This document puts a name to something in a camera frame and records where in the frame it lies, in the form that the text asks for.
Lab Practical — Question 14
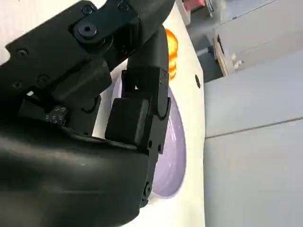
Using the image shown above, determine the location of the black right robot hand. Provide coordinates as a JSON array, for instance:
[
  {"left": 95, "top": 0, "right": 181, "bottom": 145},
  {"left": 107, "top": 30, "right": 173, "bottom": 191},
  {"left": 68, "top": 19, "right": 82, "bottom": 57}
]
[{"left": 0, "top": 0, "right": 176, "bottom": 227}]

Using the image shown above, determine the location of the orange white toy bread roll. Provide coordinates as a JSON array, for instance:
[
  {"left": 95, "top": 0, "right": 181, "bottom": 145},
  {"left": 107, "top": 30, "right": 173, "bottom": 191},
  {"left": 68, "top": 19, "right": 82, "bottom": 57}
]
[{"left": 165, "top": 28, "right": 179, "bottom": 81}]

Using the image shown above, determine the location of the lilac plate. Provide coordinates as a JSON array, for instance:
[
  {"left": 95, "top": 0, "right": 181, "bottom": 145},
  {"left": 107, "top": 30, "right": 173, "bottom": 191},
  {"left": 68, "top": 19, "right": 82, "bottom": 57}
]
[{"left": 111, "top": 70, "right": 187, "bottom": 199}]

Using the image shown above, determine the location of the pink box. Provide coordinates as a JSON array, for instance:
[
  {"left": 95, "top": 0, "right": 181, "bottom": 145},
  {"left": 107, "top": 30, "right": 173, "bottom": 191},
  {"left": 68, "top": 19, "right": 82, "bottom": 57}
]
[{"left": 182, "top": 0, "right": 207, "bottom": 11}]

